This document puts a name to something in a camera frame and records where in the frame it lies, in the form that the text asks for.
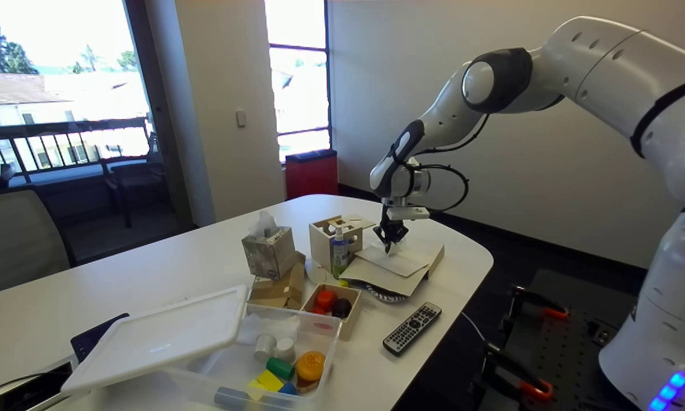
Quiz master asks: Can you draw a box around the green toy cylinder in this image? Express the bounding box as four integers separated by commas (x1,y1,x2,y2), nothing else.
265,355,297,381

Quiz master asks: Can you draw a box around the white bin lid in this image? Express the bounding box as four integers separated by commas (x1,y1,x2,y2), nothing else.
60,283,252,397

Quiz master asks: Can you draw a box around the tray of red food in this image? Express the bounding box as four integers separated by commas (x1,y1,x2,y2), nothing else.
302,281,366,341

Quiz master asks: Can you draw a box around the black outdoor chair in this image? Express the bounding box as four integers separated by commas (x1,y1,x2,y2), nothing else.
101,156,169,231

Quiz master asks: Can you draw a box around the black clamp orange handle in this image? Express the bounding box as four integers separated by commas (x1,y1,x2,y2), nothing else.
499,283,576,338
474,341,558,407

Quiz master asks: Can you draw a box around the black breadboard platform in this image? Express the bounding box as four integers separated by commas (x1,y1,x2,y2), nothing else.
492,265,665,411

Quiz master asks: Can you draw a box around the clear plastic bin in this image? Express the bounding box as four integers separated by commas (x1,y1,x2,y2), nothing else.
162,306,344,411

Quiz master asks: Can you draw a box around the yellow toy block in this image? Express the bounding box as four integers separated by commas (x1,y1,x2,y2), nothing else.
247,368,285,403

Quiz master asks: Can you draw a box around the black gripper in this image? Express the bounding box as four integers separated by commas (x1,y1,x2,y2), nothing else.
373,200,411,256

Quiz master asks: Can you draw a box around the red bin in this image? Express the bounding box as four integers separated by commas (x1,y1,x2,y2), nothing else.
282,149,339,202

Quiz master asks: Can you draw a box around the orange round wooden piece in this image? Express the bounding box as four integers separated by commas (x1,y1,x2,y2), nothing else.
292,350,328,395

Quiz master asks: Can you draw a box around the white paper sheet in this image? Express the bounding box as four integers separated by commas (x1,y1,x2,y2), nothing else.
357,228,444,281

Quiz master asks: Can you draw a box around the flat wooden tray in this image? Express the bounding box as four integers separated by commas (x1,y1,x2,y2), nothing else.
247,256,309,312

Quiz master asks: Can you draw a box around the grey mesh office chair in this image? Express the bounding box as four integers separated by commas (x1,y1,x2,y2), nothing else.
0,187,76,300

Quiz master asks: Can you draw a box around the black flat table device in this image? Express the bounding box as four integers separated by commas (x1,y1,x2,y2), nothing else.
0,361,78,411

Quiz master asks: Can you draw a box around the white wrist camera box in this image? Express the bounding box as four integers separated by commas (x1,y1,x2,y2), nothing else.
386,203,431,224

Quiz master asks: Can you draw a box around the balcony railing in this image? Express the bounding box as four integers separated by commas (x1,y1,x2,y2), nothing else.
0,115,153,181

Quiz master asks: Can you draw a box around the grey tissue box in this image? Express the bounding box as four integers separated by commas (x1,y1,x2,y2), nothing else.
239,213,298,283

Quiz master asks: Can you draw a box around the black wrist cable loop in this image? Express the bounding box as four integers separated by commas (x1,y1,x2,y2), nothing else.
414,162,472,216

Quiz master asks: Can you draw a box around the small clear bottle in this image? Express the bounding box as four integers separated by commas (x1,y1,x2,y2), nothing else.
326,236,349,281

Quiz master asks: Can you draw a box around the white toy cylinder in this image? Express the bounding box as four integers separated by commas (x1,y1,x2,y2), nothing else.
272,336,298,363
252,331,278,361

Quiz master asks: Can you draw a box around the red toy piece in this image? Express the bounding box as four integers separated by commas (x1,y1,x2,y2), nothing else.
311,285,338,316

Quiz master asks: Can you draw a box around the black remote control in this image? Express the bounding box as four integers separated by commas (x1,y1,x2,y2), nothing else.
381,302,444,358

